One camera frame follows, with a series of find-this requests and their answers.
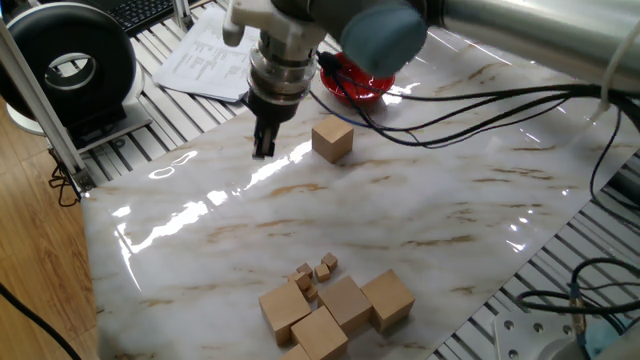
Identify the red glossy bowl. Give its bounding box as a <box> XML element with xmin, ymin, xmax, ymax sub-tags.
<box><xmin>319</xmin><ymin>52</ymin><xmax>396</xmax><ymax>107</ymax></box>

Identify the large wooden cube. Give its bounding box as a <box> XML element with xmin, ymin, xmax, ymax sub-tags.
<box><xmin>258</xmin><ymin>280</ymin><xmax>313</xmax><ymax>347</ymax></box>
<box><xmin>360</xmin><ymin>268</ymin><xmax>416</xmax><ymax>334</ymax></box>
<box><xmin>311</xmin><ymin>114</ymin><xmax>355</xmax><ymax>165</ymax></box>
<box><xmin>279</xmin><ymin>343</ymin><xmax>312</xmax><ymax>360</ymax></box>
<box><xmin>317</xmin><ymin>274</ymin><xmax>374</xmax><ymax>337</ymax></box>
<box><xmin>290</xmin><ymin>305</ymin><xmax>349</xmax><ymax>360</ymax></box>

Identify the black cable with connector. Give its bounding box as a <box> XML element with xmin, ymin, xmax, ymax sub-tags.
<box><xmin>514</xmin><ymin>257</ymin><xmax>640</xmax><ymax>346</ymax></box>

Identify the thick black floor cable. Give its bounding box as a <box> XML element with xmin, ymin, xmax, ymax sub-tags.
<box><xmin>0</xmin><ymin>282</ymin><xmax>84</xmax><ymax>360</ymax></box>

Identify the aluminium frame post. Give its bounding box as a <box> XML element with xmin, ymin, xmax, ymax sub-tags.
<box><xmin>0</xmin><ymin>19</ymin><xmax>97</xmax><ymax>195</ymax></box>

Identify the black gripper cable bundle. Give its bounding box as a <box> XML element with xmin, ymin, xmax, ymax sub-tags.
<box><xmin>307</xmin><ymin>49</ymin><xmax>640</xmax><ymax>231</ymax></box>

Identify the tangled black wire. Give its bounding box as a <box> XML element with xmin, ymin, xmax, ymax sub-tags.
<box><xmin>48</xmin><ymin>149</ymin><xmax>81</xmax><ymax>209</ymax></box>

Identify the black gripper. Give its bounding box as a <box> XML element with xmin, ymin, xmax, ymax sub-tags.
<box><xmin>246</xmin><ymin>88</ymin><xmax>301</xmax><ymax>160</ymax></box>

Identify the white wrist mount housing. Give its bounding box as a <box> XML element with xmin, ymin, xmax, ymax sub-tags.
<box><xmin>222</xmin><ymin>0</ymin><xmax>326</xmax><ymax>56</ymax></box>

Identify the white marble pattern board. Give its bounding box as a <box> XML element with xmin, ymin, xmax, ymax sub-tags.
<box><xmin>81</xmin><ymin>29</ymin><xmax>640</xmax><ymax>360</ymax></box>

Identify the black computer keyboard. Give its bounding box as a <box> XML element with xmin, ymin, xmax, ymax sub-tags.
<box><xmin>87</xmin><ymin>0</ymin><xmax>176</xmax><ymax>36</ymax></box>

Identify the white printed paper stack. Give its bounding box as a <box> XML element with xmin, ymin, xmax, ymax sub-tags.
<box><xmin>152</xmin><ymin>5</ymin><xmax>261</xmax><ymax>104</ymax></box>

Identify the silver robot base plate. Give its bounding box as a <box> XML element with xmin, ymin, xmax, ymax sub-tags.
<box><xmin>492</xmin><ymin>312</ymin><xmax>576</xmax><ymax>360</ymax></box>

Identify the black ring device white base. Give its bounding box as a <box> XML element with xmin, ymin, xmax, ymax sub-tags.
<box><xmin>0</xmin><ymin>2</ymin><xmax>154</xmax><ymax>154</ymax></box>

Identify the short metal upright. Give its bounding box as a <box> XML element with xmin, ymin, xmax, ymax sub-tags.
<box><xmin>172</xmin><ymin>0</ymin><xmax>195</xmax><ymax>32</ymax></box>

